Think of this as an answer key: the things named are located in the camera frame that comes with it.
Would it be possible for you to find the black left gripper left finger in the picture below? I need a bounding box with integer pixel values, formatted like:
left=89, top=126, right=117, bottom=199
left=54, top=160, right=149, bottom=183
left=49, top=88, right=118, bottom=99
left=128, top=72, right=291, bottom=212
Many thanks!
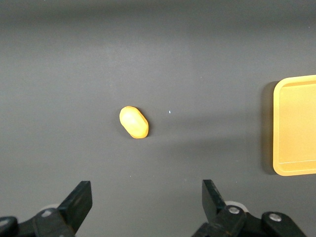
left=0, top=180, right=93, bottom=237

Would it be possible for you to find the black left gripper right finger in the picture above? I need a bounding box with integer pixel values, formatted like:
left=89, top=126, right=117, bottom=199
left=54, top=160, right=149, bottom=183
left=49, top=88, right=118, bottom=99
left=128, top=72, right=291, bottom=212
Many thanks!
left=191, top=179, right=309, bottom=237

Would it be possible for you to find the yellow potato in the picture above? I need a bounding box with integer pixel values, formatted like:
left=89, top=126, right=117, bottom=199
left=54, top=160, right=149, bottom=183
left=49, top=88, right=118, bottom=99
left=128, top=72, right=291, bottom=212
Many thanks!
left=119, top=105, right=150, bottom=139

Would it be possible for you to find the yellow plastic tray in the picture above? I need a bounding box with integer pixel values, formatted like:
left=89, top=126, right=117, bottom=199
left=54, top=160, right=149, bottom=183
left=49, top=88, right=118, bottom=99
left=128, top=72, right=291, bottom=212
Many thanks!
left=273, top=75, right=316, bottom=176

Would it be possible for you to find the dark grey table cloth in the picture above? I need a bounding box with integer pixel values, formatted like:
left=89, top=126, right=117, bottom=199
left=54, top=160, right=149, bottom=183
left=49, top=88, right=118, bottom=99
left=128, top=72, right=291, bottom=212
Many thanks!
left=0, top=0, right=316, bottom=237

